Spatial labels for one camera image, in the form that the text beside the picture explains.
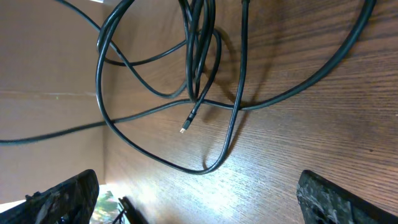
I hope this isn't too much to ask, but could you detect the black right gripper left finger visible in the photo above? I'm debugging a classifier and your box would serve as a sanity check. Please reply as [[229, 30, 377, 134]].
[[1, 169, 100, 224]]

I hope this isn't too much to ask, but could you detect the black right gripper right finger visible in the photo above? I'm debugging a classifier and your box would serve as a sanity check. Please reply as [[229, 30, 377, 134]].
[[296, 170, 397, 224]]

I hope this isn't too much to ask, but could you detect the thick black USB cable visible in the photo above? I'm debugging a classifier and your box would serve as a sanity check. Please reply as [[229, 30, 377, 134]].
[[0, 0, 377, 175]]

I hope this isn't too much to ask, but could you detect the thin black USB cable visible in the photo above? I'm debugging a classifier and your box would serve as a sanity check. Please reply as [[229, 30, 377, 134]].
[[54, 0, 223, 134]]

